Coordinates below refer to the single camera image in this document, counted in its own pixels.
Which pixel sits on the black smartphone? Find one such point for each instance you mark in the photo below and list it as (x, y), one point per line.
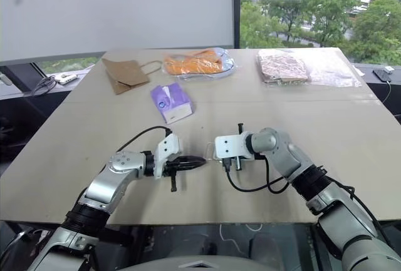
(381, 74)

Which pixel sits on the clear bag with white cloth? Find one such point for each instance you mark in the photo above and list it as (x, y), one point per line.
(332, 70)

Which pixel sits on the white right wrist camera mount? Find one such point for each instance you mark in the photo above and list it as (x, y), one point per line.
(228, 146)

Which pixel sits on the brown patterned fabric pack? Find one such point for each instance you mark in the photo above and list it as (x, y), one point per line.
(282, 64)

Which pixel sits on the white power strip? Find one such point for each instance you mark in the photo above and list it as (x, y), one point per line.
(65, 79)

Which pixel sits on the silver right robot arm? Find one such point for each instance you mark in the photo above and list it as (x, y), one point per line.
(291, 155)

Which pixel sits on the brown paper bag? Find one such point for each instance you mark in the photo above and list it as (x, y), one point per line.
(125, 74)

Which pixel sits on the purple tissue pack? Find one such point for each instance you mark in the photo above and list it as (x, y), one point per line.
(170, 99)

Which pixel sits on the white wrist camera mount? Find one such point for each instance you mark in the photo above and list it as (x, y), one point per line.
(228, 146)
(167, 150)

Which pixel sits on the small white adapter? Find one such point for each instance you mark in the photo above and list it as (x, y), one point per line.
(389, 68)

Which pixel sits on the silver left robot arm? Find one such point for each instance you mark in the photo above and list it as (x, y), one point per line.
(106, 186)

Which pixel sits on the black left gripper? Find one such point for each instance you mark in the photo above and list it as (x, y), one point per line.
(173, 167)

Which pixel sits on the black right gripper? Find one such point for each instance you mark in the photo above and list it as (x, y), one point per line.
(233, 164)

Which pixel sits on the black window frame post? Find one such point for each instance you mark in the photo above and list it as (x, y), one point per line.
(237, 8)

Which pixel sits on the orange item in clear bag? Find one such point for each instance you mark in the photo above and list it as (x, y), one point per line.
(191, 63)

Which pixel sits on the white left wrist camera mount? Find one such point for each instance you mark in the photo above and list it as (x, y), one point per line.
(167, 150)

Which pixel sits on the grey robot torso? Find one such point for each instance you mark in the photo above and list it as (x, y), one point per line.
(219, 264)

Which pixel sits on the large white screen panel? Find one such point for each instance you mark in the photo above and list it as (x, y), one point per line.
(116, 11)

